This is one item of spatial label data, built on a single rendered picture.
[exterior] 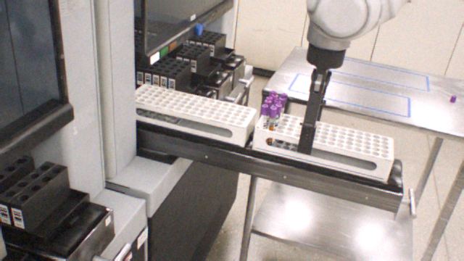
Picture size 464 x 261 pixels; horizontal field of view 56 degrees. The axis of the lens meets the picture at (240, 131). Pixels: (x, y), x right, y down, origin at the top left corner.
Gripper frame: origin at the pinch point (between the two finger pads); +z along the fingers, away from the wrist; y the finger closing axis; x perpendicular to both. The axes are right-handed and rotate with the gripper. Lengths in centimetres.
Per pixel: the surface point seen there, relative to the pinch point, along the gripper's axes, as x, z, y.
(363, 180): -13.4, 5.2, -5.8
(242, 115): 15.8, -0.1, 0.5
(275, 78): 15.3, 4.3, 36.5
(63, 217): 34, 4, -40
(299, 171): 0.1, 6.2, -6.9
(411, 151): -54, 87, 165
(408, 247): -40, 58, 41
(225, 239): 28, 86, 48
